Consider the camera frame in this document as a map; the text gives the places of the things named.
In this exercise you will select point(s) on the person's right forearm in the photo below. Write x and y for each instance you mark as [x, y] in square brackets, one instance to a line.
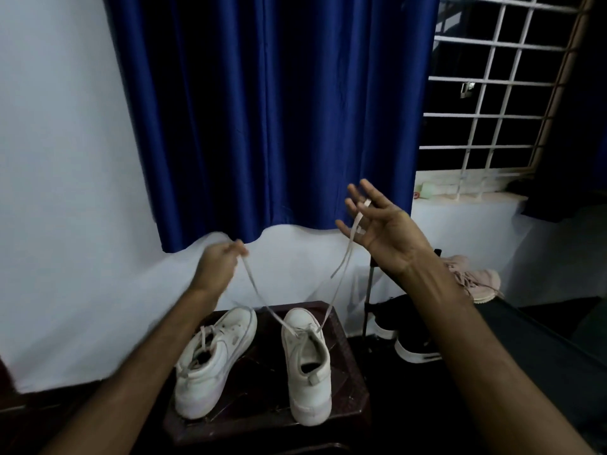
[493, 364]

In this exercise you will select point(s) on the blue curtain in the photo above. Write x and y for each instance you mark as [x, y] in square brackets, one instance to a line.
[275, 113]
[569, 137]

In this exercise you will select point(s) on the dark brown plastic stool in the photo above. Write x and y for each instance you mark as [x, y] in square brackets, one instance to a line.
[351, 393]

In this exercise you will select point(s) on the brown wooden door frame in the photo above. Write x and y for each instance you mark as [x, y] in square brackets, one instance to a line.
[7, 388]

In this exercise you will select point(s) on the black shoe rack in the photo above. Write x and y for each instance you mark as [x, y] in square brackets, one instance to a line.
[545, 355]

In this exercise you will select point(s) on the small green block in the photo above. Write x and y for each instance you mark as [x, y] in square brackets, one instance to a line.
[428, 190]

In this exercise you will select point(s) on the person's left forearm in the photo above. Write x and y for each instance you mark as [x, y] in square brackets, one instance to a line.
[133, 374]

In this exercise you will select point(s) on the pink sneaker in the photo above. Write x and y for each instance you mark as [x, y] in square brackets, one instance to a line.
[457, 262]
[479, 284]

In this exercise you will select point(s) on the person's right hand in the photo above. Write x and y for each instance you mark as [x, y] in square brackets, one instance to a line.
[389, 232]

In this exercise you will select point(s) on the white window grille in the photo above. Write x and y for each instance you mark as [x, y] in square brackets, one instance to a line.
[493, 89]

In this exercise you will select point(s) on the person's left hand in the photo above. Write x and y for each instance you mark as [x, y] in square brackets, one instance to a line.
[215, 270]

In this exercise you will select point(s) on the black sneaker white sole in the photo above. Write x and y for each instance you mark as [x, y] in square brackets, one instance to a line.
[384, 329]
[417, 355]

